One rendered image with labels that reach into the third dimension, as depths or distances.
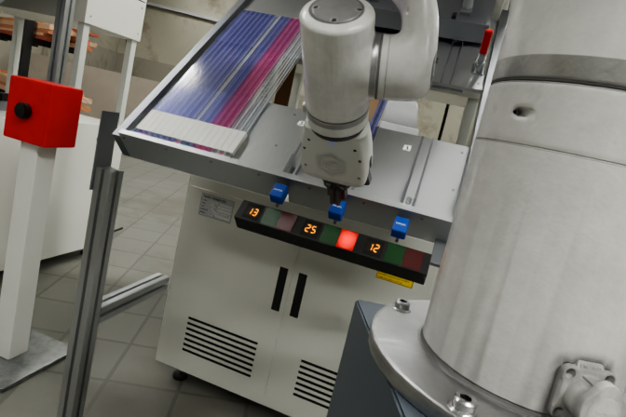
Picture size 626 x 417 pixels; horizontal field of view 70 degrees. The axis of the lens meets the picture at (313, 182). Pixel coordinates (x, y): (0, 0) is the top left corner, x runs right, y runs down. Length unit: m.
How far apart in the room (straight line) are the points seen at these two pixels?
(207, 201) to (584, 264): 1.07
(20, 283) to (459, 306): 1.30
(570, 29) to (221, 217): 1.06
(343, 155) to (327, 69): 0.15
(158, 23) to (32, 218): 9.40
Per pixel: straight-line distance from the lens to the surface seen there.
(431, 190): 0.82
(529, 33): 0.29
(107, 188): 1.03
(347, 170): 0.64
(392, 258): 0.74
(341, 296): 1.16
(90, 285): 1.10
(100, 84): 6.87
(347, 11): 0.51
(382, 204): 0.76
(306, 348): 1.23
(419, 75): 0.52
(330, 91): 0.53
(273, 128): 0.92
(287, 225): 0.77
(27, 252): 1.43
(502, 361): 0.28
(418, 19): 0.54
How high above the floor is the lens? 0.84
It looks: 8 degrees down
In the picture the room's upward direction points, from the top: 13 degrees clockwise
